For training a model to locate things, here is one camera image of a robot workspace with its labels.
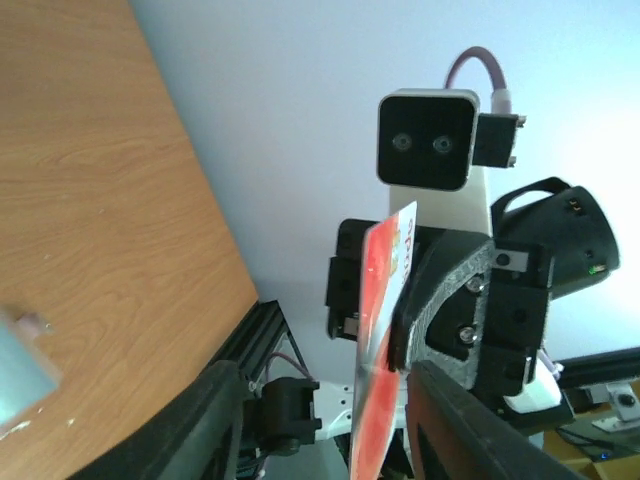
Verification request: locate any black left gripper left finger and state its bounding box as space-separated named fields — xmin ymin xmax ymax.
xmin=71 ymin=360 xmax=241 ymax=480

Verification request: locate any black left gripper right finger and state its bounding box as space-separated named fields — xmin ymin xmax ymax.
xmin=406 ymin=361 xmax=582 ymax=480

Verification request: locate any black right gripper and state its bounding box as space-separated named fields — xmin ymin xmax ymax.
xmin=326 ymin=177 xmax=620 ymax=400

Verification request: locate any red credit card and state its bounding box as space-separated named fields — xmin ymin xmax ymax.
xmin=349 ymin=202 xmax=417 ymax=479

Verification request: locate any pink card holder wallet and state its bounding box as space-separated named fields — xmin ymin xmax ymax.
xmin=1 ymin=305 xmax=61 ymax=440

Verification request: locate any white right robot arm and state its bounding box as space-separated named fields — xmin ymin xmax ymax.
xmin=253 ymin=177 xmax=619 ymax=479

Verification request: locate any black aluminium frame rail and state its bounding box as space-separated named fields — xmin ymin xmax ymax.
xmin=207 ymin=300 xmax=310 ymax=390

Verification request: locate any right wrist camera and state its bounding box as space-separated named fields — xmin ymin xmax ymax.
xmin=377 ymin=89 xmax=526 ymax=191

